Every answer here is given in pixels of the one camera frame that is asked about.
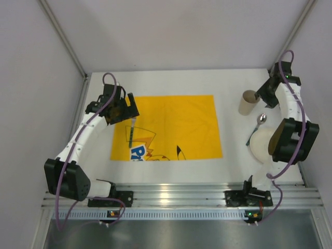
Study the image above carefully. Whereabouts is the white bowl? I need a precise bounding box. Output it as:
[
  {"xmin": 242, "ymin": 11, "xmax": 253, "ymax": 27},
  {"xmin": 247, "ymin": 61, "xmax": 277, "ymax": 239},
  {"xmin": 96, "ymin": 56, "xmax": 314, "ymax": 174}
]
[{"xmin": 249, "ymin": 128, "xmax": 274, "ymax": 163}]

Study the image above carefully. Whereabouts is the perforated metal cable tray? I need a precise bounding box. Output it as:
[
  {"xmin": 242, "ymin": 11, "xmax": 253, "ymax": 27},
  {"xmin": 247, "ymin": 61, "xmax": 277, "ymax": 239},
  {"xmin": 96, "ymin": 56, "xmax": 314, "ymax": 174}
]
[{"xmin": 51, "ymin": 209, "xmax": 262, "ymax": 221}]

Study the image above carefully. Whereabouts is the aluminium rail frame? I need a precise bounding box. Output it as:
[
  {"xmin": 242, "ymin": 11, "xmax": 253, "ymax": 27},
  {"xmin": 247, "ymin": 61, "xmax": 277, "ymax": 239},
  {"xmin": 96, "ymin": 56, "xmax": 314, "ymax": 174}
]
[{"xmin": 41, "ymin": 183, "xmax": 324, "ymax": 208}]

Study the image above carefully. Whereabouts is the beige paper cup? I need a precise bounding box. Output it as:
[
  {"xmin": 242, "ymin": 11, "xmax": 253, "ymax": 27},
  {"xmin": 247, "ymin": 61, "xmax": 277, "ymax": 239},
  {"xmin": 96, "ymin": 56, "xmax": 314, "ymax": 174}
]
[{"xmin": 238, "ymin": 90, "xmax": 260, "ymax": 116}]

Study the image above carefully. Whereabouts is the green handled spoon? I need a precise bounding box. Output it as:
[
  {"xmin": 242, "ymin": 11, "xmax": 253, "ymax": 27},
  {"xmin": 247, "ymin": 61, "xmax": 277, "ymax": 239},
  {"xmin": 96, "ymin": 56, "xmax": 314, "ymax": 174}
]
[{"xmin": 245, "ymin": 113, "xmax": 267, "ymax": 146}]

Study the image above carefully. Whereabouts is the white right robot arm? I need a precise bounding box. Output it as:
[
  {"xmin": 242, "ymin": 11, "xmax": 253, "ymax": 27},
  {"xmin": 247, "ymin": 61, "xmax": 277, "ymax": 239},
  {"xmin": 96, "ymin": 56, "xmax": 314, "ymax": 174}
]
[{"xmin": 239, "ymin": 61, "xmax": 320, "ymax": 200}]

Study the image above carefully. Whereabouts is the green handled fork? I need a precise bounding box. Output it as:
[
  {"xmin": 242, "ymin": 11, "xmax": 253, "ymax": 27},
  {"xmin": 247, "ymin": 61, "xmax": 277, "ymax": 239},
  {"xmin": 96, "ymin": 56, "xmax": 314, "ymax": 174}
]
[{"xmin": 129, "ymin": 117, "xmax": 136, "ymax": 148}]

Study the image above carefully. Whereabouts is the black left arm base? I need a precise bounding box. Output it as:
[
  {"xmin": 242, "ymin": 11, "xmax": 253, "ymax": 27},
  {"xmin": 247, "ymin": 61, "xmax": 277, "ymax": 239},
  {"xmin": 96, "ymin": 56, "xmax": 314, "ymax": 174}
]
[{"xmin": 88, "ymin": 191, "xmax": 134, "ymax": 208}]

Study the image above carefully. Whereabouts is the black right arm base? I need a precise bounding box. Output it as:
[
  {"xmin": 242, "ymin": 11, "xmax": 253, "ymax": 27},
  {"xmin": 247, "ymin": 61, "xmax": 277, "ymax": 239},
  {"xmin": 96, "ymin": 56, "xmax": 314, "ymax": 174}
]
[{"xmin": 225, "ymin": 190, "xmax": 273, "ymax": 208}]

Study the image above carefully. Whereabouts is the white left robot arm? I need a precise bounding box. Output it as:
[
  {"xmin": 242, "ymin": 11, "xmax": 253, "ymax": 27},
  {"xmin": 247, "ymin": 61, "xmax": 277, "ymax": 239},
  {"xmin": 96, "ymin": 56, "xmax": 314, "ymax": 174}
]
[{"xmin": 44, "ymin": 84, "xmax": 139, "ymax": 201}]

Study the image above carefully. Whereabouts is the yellow cartoon placemat cloth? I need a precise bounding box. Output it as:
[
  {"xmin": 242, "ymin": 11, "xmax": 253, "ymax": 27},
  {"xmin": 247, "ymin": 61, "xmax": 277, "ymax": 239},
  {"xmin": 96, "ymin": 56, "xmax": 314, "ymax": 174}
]
[{"xmin": 110, "ymin": 95, "xmax": 223, "ymax": 161}]

